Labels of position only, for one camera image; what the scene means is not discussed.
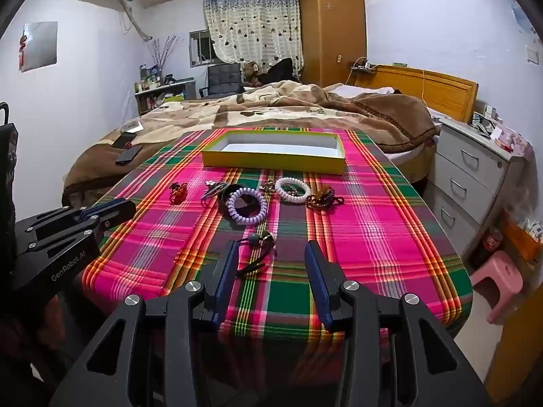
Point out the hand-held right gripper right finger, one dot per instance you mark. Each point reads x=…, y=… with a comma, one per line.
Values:
x=316, y=275

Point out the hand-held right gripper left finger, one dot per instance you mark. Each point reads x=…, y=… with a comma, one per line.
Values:
x=227, y=271

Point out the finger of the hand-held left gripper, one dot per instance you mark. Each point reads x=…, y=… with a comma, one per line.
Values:
x=95, y=213
x=59, y=243

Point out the black hair band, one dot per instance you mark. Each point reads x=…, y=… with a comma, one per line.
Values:
x=222, y=201

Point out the silver metal hair clip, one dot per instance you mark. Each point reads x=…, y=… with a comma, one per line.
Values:
x=212, y=190

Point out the red hair clip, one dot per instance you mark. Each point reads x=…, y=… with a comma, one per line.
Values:
x=179, y=193

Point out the yellow cardboard box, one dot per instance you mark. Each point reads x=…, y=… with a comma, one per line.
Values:
x=271, y=157

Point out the person's left forearm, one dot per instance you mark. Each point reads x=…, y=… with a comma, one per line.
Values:
x=25, y=347

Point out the pink plaid tablecloth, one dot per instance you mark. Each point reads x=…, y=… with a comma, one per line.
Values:
x=360, y=241

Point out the black phone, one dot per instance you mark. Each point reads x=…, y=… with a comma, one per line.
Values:
x=129, y=154
x=124, y=140

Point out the white card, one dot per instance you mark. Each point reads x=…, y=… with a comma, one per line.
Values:
x=132, y=126

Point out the small gold hair clip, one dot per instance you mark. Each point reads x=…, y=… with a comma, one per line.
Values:
x=268, y=186

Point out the black bag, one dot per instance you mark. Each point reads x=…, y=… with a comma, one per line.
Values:
x=6, y=157

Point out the white desk shelf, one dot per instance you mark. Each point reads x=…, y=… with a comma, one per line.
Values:
x=161, y=93

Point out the brown printed blanket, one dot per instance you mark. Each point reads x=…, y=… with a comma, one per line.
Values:
x=254, y=110

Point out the dried branches in vase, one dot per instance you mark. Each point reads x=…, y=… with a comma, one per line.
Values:
x=163, y=53

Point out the cola bottle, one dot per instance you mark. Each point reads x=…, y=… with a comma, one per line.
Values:
x=492, y=243

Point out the grey drawer nightstand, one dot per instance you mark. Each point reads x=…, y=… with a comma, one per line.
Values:
x=466, y=178

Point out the pink plastic stool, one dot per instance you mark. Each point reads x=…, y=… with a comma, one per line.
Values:
x=500, y=280

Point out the grey armchair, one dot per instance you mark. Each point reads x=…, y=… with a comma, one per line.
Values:
x=222, y=78

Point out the white pillow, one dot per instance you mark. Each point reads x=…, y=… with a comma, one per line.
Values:
x=365, y=90

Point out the window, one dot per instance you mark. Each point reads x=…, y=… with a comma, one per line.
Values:
x=201, y=48

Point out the brown teddy bear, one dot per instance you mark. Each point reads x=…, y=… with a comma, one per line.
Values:
x=251, y=74

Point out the dark cloth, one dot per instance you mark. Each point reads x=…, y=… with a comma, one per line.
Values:
x=278, y=70

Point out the orange box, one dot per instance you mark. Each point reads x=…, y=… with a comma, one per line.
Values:
x=524, y=239

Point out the wooden cabinet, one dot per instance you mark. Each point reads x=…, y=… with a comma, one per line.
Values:
x=517, y=347

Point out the power strip on shelf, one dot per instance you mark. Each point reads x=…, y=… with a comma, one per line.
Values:
x=364, y=66

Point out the wooden bed headboard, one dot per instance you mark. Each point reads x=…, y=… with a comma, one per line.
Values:
x=445, y=93

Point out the clutter on nightstand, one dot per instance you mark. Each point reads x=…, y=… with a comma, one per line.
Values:
x=500, y=129

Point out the heart print curtain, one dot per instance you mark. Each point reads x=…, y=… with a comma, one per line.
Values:
x=254, y=29

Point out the wooden wardrobe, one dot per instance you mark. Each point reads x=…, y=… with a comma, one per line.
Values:
x=333, y=29

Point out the wall poster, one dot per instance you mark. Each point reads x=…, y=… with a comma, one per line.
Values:
x=40, y=46

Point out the white wall pipe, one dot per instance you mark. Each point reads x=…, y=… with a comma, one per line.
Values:
x=133, y=23

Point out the wall switch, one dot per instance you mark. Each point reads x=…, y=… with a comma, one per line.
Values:
x=532, y=54

